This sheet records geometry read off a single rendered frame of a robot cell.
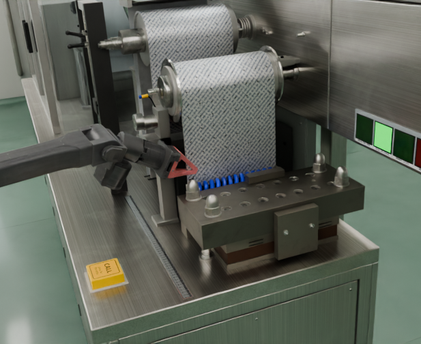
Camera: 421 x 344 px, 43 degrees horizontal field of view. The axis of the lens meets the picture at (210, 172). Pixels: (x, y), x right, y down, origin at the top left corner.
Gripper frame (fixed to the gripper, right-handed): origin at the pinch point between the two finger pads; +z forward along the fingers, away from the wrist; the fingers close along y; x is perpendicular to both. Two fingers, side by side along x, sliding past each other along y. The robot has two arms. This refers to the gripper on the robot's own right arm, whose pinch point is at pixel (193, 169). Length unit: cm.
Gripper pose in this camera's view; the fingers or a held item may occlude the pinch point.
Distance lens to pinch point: 125.7
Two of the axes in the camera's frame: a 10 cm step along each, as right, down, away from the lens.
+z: 8.4, 2.9, 4.6
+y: 3.6, 3.4, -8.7
